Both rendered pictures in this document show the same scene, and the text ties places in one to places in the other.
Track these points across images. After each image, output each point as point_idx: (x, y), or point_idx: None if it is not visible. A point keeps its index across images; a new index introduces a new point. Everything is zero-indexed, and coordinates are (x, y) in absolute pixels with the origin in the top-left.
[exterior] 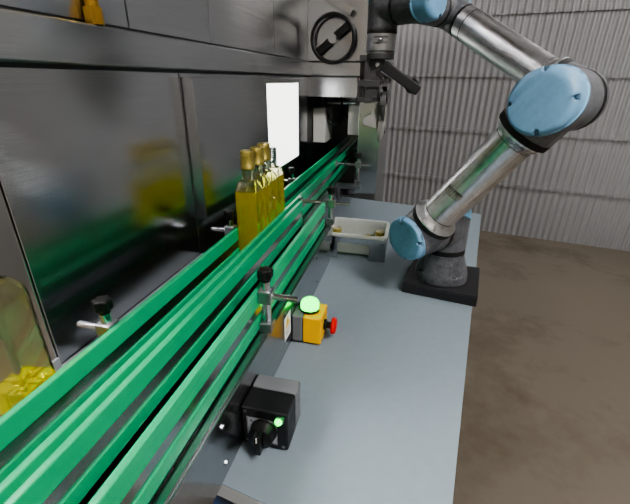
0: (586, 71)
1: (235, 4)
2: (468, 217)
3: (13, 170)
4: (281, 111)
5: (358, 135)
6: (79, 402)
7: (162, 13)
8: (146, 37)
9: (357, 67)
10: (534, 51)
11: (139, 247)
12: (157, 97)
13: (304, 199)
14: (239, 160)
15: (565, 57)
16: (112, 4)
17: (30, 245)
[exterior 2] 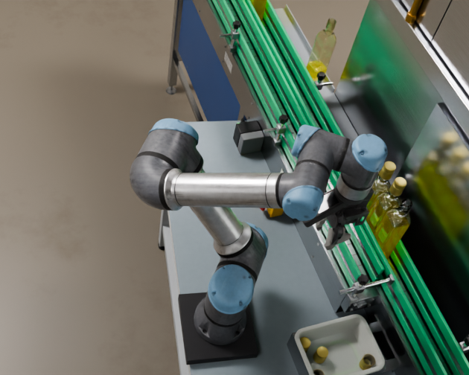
0: (153, 139)
1: None
2: (210, 280)
3: (362, 27)
4: None
5: None
6: (298, 77)
7: (457, 59)
8: (424, 50)
9: None
10: (196, 172)
11: (372, 119)
12: (423, 87)
13: (385, 279)
14: (444, 216)
15: (169, 172)
16: (429, 24)
17: (352, 51)
